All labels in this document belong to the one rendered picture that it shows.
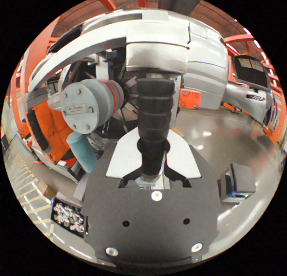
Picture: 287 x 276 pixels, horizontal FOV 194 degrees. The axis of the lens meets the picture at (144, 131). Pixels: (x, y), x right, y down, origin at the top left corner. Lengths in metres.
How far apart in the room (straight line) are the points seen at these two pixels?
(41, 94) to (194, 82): 0.84
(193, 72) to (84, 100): 0.71
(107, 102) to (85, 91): 0.06
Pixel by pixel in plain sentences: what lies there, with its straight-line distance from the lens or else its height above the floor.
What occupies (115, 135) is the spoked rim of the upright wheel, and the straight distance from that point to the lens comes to 0.51.
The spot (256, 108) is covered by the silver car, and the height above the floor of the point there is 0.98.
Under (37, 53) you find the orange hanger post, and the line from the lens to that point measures 0.72.
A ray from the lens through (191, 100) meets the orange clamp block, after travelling 0.33.
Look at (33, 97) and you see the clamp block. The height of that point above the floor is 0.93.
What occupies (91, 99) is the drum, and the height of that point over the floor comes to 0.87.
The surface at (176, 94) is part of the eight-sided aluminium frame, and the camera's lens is 0.31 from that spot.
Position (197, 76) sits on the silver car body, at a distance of 0.76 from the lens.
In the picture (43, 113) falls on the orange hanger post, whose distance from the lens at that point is 0.64.
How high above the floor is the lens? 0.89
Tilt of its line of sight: 32 degrees down
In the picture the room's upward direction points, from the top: straight up
